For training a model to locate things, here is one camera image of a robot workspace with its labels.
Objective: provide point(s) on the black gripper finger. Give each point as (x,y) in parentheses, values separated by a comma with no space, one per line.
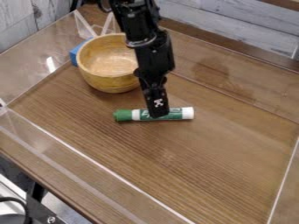
(156,99)

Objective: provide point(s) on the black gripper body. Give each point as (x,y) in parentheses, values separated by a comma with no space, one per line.
(153,53)

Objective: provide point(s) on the green Expo marker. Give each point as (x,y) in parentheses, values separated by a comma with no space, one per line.
(125,115)

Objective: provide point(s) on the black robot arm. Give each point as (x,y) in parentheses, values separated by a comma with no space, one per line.
(137,18)

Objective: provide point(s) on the brown wooden bowl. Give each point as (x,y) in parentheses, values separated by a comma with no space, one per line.
(106,63)

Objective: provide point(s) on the clear acrylic stand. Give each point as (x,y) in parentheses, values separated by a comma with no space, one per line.
(93,30)

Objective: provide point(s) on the blue block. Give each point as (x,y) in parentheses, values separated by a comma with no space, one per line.
(73,52)

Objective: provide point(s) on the black metal bracket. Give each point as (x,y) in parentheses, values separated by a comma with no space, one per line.
(44,215)

